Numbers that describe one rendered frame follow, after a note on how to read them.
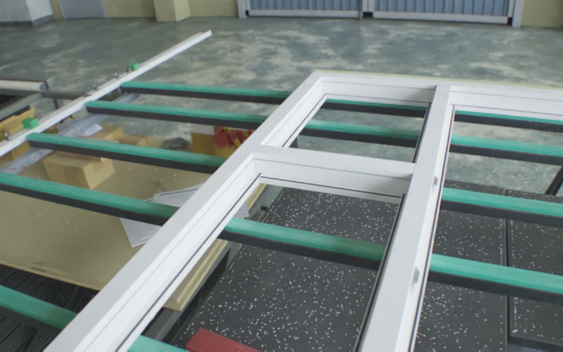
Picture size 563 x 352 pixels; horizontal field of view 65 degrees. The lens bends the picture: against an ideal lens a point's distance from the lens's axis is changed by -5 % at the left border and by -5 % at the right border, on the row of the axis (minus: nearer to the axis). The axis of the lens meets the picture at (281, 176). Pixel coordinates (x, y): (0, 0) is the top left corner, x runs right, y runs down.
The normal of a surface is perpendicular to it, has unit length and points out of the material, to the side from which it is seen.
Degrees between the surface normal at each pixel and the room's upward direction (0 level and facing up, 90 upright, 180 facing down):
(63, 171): 90
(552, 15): 90
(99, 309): 0
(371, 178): 90
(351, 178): 90
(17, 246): 0
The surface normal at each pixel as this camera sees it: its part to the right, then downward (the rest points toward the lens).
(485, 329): -0.07, -0.86
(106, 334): 0.93, 0.14
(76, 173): -0.39, 0.49
